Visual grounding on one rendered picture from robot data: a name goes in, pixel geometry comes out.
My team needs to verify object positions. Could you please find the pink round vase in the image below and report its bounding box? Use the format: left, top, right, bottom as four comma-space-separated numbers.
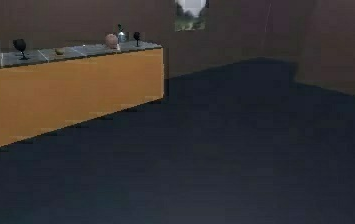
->
104, 33, 121, 51

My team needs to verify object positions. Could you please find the orange kitchen counter grey top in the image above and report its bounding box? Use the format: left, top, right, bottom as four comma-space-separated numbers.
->
0, 40, 165, 152

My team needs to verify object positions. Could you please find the silver bottle black top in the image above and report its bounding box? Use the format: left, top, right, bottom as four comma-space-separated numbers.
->
117, 23, 128, 44

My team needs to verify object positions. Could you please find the framed landscape picture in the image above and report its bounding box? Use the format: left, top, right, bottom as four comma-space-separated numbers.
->
174, 0, 208, 33

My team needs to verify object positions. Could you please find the large black goblet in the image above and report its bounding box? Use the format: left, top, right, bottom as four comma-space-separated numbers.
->
12, 38, 30, 61

